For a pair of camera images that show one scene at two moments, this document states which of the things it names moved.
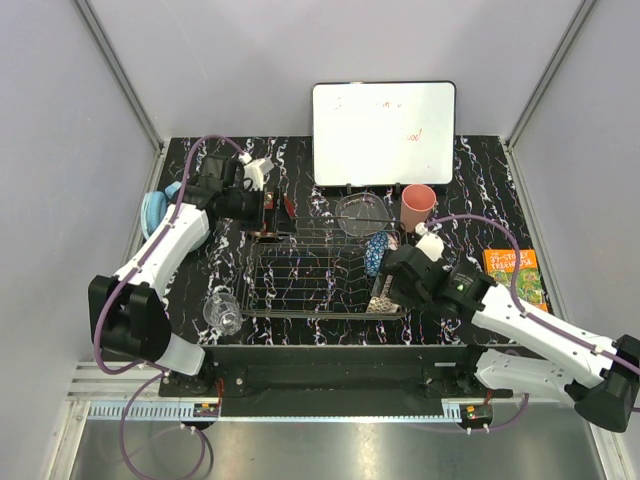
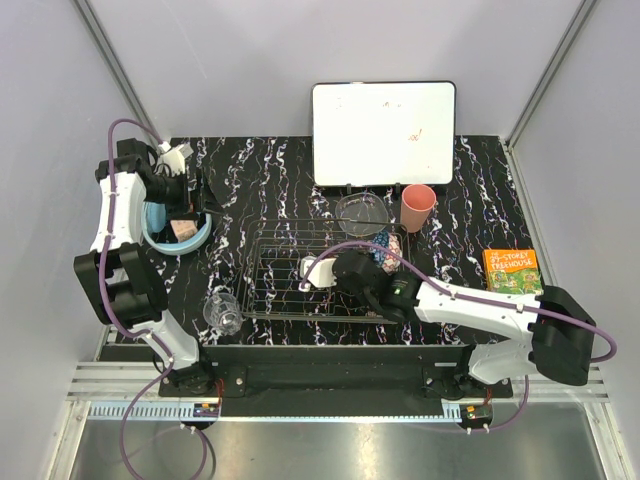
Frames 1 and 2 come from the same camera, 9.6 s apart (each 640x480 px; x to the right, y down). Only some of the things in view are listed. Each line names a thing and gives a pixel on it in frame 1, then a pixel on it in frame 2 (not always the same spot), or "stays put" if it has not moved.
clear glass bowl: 361,214 stays put
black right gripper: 397,296 -> 337,280
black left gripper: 283,220 -> 181,209
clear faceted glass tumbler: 223,310 stays put
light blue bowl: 154,205 stays put
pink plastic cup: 417,202 stays put
